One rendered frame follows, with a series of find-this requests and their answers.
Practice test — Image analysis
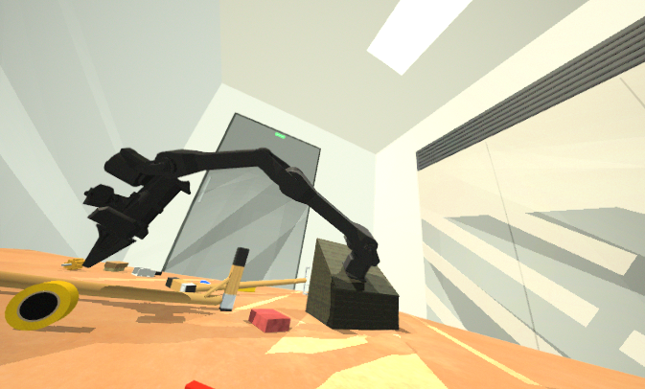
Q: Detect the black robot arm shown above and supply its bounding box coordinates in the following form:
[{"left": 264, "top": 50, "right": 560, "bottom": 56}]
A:
[{"left": 82, "top": 147, "right": 380, "bottom": 282}]

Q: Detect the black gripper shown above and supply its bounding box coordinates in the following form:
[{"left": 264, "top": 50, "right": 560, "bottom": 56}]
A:
[{"left": 82, "top": 190, "right": 166, "bottom": 268}]

